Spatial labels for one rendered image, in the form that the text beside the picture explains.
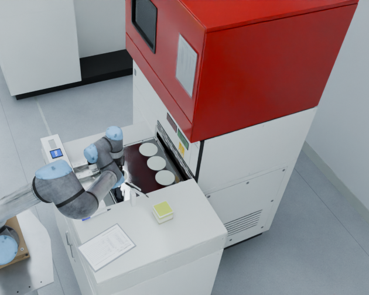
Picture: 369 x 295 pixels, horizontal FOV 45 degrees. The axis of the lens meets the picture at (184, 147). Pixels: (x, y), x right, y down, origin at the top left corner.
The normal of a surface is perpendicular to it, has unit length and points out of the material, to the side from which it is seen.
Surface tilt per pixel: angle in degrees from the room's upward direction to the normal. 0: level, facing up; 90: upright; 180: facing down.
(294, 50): 90
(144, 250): 0
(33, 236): 0
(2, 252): 52
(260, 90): 90
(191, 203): 0
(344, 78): 90
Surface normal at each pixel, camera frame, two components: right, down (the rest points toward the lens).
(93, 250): 0.09, -0.69
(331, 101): -0.89, 0.27
